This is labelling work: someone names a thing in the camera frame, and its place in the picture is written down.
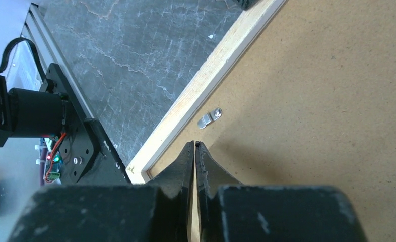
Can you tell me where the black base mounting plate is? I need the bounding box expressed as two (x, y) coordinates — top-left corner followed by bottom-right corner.
(41, 63), (131, 186)

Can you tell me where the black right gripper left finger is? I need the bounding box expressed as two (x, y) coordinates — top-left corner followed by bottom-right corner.
(8, 141), (195, 241)

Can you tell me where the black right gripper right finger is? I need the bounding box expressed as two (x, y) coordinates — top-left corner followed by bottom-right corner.
(195, 142), (367, 241)

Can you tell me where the white wooden picture frame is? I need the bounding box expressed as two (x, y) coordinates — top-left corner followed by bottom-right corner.
(125, 0), (285, 184)

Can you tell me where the metal turn button clip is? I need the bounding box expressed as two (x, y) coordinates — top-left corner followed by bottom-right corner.
(197, 108), (223, 129)

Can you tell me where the brown backing board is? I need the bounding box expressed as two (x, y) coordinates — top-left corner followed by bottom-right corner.
(150, 1), (396, 241)

